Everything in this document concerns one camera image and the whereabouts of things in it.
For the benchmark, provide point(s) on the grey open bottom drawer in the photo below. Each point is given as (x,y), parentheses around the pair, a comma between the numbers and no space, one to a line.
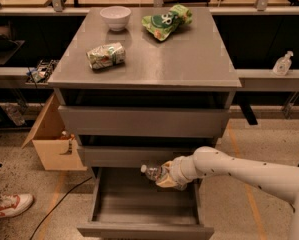
(128,206)

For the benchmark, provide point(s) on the cardboard box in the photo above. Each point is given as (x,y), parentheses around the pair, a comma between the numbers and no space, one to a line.
(55,145)

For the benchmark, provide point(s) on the green chip bag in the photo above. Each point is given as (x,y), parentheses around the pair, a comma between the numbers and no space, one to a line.
(162,25)

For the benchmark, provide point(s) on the white and orange sneaker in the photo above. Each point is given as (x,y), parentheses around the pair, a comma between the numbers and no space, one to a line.
(14,205)

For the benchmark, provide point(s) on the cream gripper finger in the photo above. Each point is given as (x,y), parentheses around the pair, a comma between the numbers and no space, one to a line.
(169,183)
(165,169)

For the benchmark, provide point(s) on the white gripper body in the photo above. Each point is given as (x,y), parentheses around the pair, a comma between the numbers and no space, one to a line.
(178,171)

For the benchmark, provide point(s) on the grey middle drawer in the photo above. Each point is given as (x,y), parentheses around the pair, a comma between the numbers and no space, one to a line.
(128,157)

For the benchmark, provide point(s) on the clear plastic water bottle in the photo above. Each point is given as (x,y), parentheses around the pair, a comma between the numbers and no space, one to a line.
(154,172)

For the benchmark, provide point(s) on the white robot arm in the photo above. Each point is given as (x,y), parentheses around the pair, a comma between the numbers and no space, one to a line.
(278,180)

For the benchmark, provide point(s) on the white bowl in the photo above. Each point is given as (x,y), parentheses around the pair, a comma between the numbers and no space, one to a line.
(116,17)

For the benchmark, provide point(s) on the hand sanitizer pump bottle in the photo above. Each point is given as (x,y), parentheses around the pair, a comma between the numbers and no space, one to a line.
(283,64)

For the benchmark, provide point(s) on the grey top drawer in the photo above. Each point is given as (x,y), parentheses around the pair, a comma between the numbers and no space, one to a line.
(144,122)

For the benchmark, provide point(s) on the grey drawer cabinet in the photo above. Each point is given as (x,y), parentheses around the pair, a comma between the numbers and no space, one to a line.
(190,70)

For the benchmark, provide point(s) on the crumpled white green snack bag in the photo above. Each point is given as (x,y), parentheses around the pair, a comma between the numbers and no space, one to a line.
(106,55)

